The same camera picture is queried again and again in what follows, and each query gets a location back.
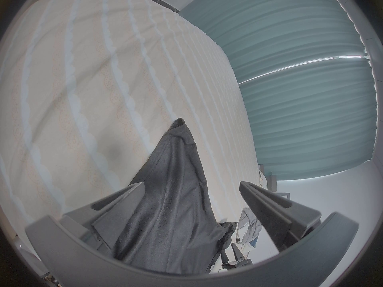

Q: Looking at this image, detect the bed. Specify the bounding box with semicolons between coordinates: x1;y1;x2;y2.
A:
0;0;261;250

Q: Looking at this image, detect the black T-shirt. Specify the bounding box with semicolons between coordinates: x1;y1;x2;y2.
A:
112;118;238;274

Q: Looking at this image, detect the grey bedside table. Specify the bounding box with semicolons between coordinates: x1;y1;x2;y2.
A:
263;172;291;200

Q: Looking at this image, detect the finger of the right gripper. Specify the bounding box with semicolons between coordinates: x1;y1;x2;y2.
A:
231;243;243;262

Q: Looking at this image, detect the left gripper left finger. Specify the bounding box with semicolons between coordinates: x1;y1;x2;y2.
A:
61;182;145;249

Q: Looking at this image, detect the pile of clothes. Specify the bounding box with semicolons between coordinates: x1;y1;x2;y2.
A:
236;207;264;245

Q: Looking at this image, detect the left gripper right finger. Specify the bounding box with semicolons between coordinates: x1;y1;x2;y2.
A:
239;181;322;247

